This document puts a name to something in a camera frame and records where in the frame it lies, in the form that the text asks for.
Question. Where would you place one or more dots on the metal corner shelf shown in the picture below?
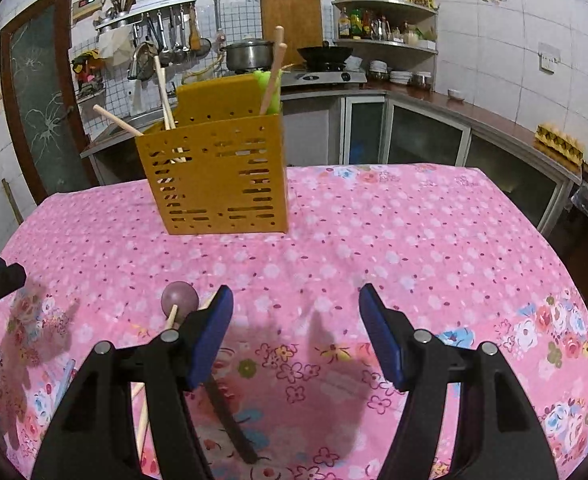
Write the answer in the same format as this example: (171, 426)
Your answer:
(389, 45)

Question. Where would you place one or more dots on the white plastic bag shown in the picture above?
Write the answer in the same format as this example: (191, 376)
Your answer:
(114, 42)

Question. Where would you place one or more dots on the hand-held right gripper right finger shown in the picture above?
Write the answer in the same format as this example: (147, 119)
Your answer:
(381, 340)

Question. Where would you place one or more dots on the pink floral tablecloth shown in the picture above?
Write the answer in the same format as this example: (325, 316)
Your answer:
(374, 240)

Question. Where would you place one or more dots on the wooden cutting board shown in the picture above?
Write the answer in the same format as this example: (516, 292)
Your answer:
(291, 17)

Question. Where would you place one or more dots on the kitchen counter with cabinets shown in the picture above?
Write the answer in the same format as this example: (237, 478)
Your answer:
(424, 130)

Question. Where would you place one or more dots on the stack of white dishes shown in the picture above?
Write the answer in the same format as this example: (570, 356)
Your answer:
(401, 77)

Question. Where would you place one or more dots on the yellow slotted utensil holder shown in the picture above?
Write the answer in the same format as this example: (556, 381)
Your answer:
(214, 185)

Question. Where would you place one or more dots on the white wall socket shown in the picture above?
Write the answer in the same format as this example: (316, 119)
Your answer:
(549, 52)

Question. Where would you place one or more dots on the dark utensils in wall cup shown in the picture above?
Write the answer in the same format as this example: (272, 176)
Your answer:
(121, 0)

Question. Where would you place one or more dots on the glass jar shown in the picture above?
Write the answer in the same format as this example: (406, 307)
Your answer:
(421, 80)

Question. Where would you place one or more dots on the black wok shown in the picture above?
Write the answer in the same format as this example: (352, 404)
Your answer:
(324, 54)

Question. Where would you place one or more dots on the yellow electric box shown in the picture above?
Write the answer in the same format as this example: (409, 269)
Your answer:
(86, 5)

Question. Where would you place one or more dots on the row of hanging kitchen utensils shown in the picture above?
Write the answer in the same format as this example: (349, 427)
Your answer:
(174, 35)

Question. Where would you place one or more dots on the yellow egg carton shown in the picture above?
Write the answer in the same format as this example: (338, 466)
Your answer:
(559, 142)

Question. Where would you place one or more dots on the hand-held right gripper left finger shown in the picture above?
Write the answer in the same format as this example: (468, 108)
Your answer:
(211, 340)

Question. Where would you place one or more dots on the steel pot with lid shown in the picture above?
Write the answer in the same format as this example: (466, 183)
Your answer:
(244, 57)

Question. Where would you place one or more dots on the row of condiment bottles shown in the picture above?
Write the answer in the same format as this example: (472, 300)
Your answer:
(345, 22)

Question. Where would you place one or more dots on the small white bowl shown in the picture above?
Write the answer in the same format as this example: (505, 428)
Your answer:
(455, 94)

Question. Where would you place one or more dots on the metal wall rack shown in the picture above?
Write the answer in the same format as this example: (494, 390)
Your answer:
(144, 12)

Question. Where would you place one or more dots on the steel gas stove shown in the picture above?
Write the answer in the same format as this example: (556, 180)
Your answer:
(324, 77)

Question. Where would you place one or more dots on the wooden stick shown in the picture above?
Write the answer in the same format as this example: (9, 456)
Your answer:
(11, 200)

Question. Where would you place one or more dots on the brown door with glass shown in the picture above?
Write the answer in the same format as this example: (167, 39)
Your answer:
(39, 100)

